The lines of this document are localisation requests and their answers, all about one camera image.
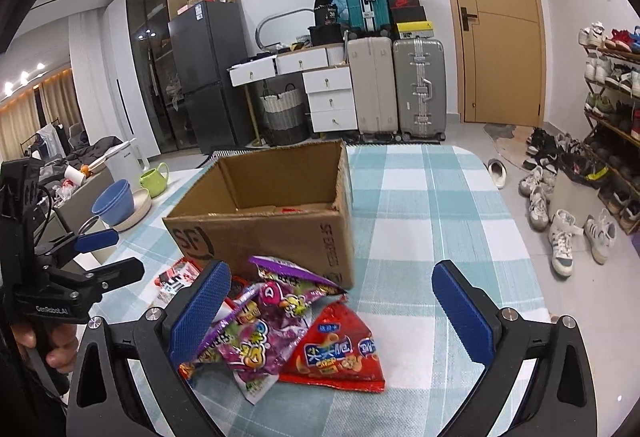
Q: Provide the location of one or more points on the white appliance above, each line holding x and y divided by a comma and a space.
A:
122, 162

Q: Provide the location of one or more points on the dark clothes pile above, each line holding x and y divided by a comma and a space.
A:
97, 149

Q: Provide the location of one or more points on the beige curtains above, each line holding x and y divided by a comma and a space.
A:
30, 117

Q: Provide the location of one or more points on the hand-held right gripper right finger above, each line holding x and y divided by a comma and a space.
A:
462, 317

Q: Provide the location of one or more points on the beige slipper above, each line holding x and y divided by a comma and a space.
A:
497, 173

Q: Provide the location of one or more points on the wooden door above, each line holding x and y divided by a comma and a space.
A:
500, 42

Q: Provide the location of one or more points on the blue plastic bag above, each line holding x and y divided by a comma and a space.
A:
341, 6

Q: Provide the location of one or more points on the blue bowl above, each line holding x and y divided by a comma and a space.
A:
112, 207

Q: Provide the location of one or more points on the red black snack packet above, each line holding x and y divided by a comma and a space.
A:
175, 279

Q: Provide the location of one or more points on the large purple snack packet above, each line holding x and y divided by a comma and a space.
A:
270, 342

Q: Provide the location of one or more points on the white desk with drawers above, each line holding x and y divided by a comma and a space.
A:
327, 97

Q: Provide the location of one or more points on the glass door cabinet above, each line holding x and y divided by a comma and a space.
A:
150, 67

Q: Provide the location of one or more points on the dark grey fridge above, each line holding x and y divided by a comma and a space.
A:
210, 77

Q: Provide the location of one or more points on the beige suitcase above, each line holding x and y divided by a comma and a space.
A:
372, 87

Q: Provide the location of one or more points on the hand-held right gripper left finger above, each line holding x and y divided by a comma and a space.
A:
200, 312

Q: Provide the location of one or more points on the green watering can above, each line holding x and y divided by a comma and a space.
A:
152, 182

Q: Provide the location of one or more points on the red yellow snack packet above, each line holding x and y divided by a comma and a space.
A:
242, 299

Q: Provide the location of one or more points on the oval metal frame mirror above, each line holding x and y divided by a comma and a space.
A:
261, 29

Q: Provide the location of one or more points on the yellow black shoe box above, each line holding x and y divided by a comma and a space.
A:
414, 29

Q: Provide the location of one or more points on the plain black shoe box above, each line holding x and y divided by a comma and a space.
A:
407, 15

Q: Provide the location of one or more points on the grey beige door mat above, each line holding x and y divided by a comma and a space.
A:
510, 137

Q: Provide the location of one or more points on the white paper cup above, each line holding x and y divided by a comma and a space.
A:
74, 176

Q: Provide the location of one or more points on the silver suitcase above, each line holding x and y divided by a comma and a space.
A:
420, 87

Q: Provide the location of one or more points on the brown cardboard box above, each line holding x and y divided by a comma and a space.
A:
260, 239

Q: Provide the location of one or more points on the pile of sneakers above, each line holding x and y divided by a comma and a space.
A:
560, 237

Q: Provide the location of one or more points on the rows of assorted shoes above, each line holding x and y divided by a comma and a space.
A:
612, 77

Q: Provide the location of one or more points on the red chips snack packet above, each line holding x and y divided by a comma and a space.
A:
335, 347

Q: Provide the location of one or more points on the grey white woven basket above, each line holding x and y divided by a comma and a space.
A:
282, 117

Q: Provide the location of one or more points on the wooden shoe rack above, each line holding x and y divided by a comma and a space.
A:
595, 117

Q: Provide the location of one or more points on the person's left hand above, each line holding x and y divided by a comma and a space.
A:
60, 352

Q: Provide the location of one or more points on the small purple snack packet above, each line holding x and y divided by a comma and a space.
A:
295, 292

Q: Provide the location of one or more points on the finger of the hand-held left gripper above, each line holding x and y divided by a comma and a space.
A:
97, 240
110, 273

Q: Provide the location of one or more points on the teal white checked tablecloth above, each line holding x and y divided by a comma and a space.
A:
425, 217

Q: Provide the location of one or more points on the black bag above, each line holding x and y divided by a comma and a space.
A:
327, 22

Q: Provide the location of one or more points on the cream bowl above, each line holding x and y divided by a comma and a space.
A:
140, 212

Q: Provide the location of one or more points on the black shoe box red logo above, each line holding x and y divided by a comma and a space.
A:
406, 3

